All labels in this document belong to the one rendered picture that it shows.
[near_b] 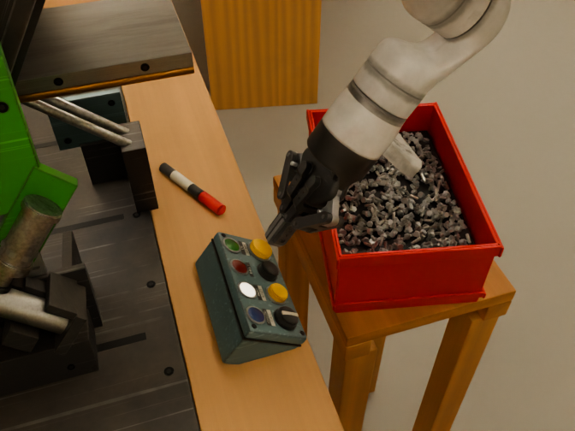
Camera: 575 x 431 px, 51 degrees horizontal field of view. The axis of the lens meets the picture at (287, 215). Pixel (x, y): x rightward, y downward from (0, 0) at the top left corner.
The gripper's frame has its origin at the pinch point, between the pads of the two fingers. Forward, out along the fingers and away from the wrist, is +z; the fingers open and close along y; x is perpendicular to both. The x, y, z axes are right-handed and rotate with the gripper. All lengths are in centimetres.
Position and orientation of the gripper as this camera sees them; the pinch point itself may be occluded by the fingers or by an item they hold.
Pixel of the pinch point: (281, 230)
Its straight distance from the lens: 71.1
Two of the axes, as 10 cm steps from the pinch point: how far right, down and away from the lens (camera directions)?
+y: 3.3, 6.5, -6.8
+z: -5.4, 7.2, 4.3
